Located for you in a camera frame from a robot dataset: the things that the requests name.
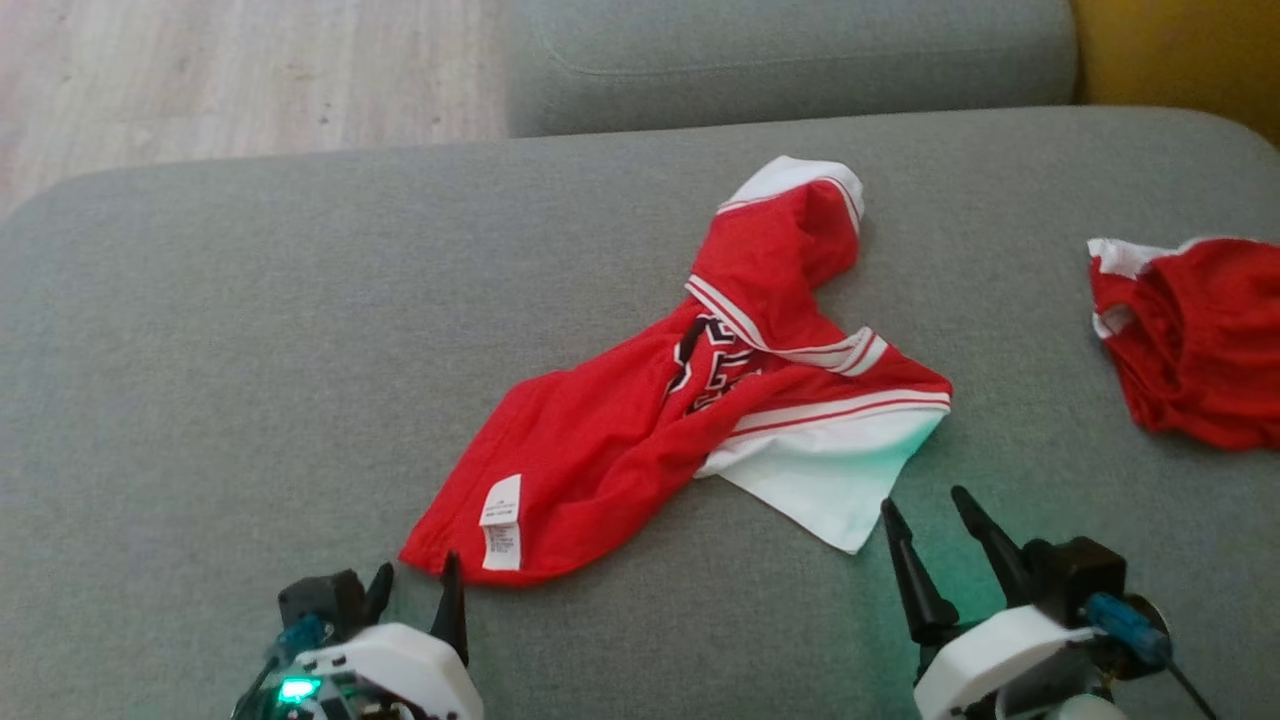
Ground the camera cable blue plug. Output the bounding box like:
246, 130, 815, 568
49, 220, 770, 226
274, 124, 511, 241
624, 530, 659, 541
235, 613, 329, 720
1085, 592, 1221, 720

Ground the large grey sofa ottoman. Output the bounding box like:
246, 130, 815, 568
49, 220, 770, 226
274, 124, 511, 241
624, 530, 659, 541
0, 107, 1280, 720

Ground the right camera cable blue plug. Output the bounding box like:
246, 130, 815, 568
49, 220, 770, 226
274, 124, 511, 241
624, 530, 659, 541
1085, 592, 1221, 720

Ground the red white basketball jersey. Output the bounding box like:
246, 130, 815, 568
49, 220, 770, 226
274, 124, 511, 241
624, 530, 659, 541
400, 155, 953, 588

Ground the yellow sofa back cushion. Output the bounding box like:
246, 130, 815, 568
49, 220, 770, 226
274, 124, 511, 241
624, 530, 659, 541
1070, 0, 1280, 149

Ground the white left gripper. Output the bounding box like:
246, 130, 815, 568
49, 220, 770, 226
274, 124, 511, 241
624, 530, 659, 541
235, 552, 484, 720

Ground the grey sofa seat cushion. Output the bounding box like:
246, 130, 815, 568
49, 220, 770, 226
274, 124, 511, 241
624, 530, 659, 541
505, 0, 1079, 138

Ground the red mesh shorts white waistband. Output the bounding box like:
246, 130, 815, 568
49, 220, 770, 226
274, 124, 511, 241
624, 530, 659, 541
1087, 236, 1280, 451

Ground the left camera cable blue plug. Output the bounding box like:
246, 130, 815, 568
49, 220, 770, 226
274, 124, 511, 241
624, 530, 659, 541
235, 613, 329, 720

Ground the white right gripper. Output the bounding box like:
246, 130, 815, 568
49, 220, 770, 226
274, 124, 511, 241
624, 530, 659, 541
880, 486, 1131, 720

